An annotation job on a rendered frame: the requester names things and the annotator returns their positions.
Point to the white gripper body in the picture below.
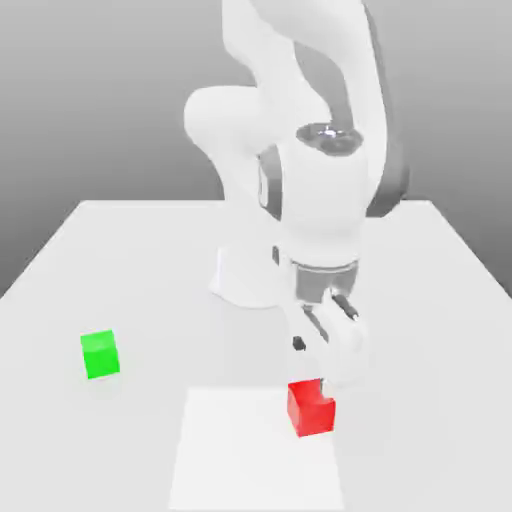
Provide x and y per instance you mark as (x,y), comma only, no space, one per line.
(344,348)

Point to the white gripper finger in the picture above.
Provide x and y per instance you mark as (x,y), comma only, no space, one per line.
(327,388)

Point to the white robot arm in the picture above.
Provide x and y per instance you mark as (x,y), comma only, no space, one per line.
(320,200)

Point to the small red cube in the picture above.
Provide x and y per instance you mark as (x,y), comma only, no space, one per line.
(310,412)

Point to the small green cube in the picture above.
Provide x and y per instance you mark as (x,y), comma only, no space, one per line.
(100,355)

